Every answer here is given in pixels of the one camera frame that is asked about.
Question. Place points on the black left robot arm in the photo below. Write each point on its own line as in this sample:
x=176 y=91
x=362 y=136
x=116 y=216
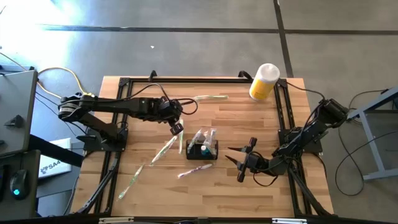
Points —
x=109 y=105

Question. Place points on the blue toothbrush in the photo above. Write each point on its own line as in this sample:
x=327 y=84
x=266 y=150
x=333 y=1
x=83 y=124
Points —
x=213 y=137

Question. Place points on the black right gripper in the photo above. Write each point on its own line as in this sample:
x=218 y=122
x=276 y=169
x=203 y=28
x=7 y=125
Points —
x=253 y=161

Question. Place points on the yellow wipes canister white lid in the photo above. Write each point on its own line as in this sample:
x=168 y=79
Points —
x=262 y=87

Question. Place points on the black aluminium table frame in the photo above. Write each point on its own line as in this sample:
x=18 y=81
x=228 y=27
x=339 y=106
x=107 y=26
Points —
x=202 y=80

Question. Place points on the purple toothbrush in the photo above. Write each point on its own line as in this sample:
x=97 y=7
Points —
x=195 y=170

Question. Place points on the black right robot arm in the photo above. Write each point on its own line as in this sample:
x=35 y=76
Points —
x=311 y=130

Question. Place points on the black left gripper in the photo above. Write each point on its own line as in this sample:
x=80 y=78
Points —
x=168 y=110

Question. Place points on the silver metal bracket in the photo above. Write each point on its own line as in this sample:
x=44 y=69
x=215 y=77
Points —
x=115 y=220
x=289 y=221

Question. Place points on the white printed box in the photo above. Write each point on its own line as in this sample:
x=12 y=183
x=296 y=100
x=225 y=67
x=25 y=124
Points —
x=56 y=168

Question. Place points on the dark grey desk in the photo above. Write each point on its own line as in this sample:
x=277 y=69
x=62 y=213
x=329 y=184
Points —
x=32 y=161

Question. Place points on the grey metal stand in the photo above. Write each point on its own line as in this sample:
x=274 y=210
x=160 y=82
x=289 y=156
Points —
x=370 y=143

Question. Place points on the black diagonal bar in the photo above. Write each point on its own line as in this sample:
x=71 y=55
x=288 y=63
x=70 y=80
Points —
x=56 y=151

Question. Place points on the black computer mouse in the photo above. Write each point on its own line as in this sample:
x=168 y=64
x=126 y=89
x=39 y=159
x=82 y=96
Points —
x=18 y=183

